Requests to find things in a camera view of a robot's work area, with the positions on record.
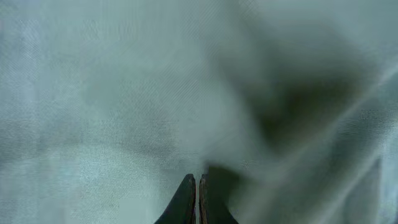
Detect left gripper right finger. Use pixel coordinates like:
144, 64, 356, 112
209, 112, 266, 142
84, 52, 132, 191
199, 166, 239, 224

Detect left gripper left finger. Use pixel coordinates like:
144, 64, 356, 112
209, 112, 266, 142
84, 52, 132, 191
155, 174, 196, 224

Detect dark green shorts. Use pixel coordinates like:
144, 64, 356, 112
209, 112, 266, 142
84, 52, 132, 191
1, 1, 397, 223

